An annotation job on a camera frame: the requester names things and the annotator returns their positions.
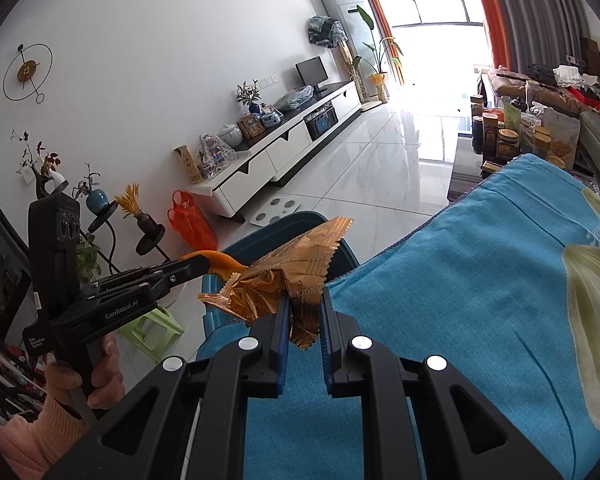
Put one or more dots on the black monitor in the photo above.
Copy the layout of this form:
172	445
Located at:
311	72

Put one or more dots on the black metal plant stand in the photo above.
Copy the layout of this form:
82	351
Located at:
150	242

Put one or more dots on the person's left hand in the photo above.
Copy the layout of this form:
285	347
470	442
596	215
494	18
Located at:
105	372

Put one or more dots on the white black-topped tv cabinet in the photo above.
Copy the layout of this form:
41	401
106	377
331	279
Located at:
260	160

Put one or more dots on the teal plastic trash bin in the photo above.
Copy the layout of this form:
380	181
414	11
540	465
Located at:
265	236

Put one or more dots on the coffee table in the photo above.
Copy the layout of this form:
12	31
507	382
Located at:
467	175

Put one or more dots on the tall leafy potted plant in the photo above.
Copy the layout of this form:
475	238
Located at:
377	55

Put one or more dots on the wall sockets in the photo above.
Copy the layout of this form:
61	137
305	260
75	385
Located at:
267	80

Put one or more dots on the tan paper box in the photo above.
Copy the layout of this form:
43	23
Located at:
189	164

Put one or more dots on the white floor air conditioner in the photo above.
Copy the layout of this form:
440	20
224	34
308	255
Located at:
342	35

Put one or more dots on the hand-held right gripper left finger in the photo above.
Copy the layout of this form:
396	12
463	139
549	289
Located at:
280	342

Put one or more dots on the dark shelf unit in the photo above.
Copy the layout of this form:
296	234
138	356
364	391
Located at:
5	285

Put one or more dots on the white ceramic jar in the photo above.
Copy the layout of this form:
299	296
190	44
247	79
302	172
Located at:
230	136

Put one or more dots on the grey curtain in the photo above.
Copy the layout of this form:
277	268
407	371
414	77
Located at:
535	10

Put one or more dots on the covered standing fan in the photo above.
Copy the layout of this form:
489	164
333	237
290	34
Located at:
325	30

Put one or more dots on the person's left forearm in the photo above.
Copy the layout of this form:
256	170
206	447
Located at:
20	440

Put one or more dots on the pile of white clothes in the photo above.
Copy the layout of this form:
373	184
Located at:
575	75

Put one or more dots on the green plastic stool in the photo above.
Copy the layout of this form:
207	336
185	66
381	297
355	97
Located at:
152	332

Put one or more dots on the cardboard boxes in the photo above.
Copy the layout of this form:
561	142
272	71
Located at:
592	55

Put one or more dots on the small plant in blue vase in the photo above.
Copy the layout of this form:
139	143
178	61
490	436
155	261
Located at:
250	97

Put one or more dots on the dark vase with yellow wheat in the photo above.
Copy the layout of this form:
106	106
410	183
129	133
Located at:
142	220

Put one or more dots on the brown leather seat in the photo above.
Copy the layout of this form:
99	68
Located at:
507	87

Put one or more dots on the orange curtain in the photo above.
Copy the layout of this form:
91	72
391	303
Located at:
487	10

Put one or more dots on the clear plastic bag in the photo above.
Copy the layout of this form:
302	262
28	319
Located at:
295	97

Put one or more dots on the gold foil wrapper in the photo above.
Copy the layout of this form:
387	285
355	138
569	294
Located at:
280	272

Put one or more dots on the orange plastic bag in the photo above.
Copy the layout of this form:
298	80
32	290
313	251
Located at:
192	225

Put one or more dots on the blue white porcelain bowl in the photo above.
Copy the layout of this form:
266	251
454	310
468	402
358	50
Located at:
271	117

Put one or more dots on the white vase with red branches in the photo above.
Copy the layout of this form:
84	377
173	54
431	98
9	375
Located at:
55	177

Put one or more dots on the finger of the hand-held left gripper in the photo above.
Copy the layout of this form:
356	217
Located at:
180	271

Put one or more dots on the group of food jars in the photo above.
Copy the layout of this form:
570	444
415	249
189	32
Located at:
510	137

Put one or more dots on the wooden picture frame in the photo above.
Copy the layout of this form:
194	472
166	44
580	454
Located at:
251	127

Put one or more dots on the clear plastic gift box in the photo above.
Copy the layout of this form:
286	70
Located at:
215	155

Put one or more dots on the white bathroom scale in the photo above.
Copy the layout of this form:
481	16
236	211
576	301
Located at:
274	211

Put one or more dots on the blue vase with plant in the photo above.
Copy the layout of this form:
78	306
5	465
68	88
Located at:
96	200

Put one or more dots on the blue printed towel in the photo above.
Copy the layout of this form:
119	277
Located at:
430	285

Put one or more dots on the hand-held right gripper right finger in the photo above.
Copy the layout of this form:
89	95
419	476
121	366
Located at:
326	352

